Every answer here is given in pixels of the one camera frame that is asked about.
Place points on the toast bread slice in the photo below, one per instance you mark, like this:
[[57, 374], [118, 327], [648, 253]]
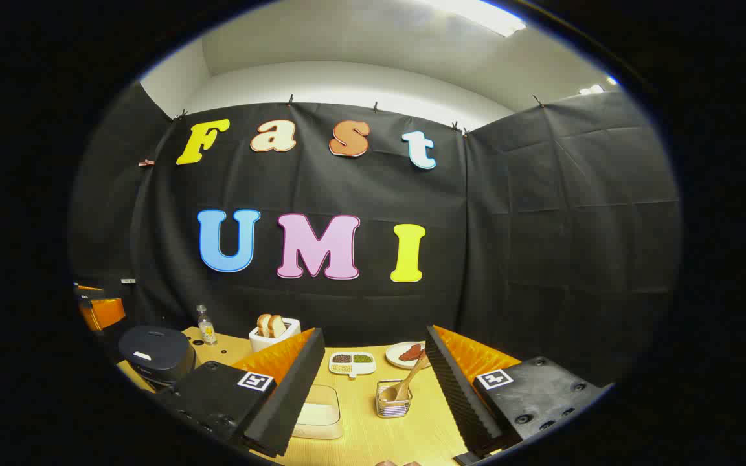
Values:
[[278, 326], [263, 325]]

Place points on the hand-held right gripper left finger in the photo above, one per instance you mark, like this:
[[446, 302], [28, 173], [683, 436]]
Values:
[[285, 401]]

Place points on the black backdrop cloth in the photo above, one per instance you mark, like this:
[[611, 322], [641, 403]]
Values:
[[509, 259]]

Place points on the clear box of rice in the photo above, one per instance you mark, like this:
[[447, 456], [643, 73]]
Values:
[[318, 414]]

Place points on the wooden spoon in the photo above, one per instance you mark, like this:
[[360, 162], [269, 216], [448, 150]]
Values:
[[413, 377]]

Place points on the white divided bean dish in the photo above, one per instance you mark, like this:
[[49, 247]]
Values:
[[351, 364]]

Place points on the white toaster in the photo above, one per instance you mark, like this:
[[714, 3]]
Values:
[[259, 341]]

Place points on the white round plate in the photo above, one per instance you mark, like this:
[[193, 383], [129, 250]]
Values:
[[394, 357]]

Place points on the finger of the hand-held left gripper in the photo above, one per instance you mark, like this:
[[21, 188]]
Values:
[[104, 314]]

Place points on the black rice cooker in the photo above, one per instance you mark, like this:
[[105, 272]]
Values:
[[156, 353]]

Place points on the red meat slice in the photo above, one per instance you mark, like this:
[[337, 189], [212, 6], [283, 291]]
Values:
[[418, 350], [406, 355]]

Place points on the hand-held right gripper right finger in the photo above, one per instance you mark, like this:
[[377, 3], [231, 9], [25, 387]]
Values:
[[460, 395]]

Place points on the small glass bottle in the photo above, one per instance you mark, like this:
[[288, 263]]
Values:
[[206, 330]]

